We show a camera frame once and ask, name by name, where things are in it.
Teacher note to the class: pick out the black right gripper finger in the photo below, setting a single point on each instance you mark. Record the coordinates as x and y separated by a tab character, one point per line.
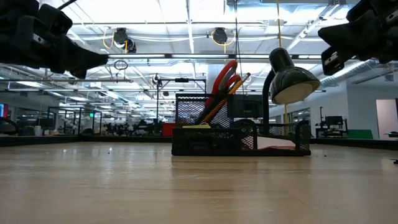
348	35

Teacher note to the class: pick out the yellow pencil red eraser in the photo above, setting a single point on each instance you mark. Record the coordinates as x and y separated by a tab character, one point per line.
239	84
219	105

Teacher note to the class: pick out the green eraser clip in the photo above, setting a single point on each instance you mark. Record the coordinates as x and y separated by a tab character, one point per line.
196	126

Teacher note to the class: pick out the pink sticky note pad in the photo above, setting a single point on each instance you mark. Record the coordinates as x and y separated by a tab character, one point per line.
275	143

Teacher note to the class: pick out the black click pen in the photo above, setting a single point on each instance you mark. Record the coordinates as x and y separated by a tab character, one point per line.
209	107

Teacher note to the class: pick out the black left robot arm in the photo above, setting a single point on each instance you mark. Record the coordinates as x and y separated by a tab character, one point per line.
15	6

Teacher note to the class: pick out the black mesh desk organizer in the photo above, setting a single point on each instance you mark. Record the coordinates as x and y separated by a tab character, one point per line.
202	143

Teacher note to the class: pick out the black desk lamp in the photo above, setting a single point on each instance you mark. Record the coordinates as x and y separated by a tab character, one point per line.
289	77

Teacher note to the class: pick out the black workstation table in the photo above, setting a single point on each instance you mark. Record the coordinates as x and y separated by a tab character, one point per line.
332	124

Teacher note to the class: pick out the green box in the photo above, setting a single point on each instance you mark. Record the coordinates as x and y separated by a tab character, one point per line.
360	134

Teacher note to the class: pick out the red bin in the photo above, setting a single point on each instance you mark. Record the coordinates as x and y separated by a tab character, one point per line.
168	129

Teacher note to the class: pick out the black monitor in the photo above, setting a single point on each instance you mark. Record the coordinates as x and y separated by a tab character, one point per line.
245	105

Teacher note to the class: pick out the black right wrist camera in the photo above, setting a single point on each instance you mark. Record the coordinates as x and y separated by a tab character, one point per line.
331	60

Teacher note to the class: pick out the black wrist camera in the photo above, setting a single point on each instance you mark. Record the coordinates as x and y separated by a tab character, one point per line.
331	60
54	20

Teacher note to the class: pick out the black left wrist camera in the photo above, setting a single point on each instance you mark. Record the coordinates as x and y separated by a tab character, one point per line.
54	20

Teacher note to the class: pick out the black aluminium table frame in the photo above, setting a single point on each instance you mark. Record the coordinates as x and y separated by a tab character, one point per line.
93	140

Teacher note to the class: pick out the black tall rig frame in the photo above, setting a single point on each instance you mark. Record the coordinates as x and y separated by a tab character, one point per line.
182	80

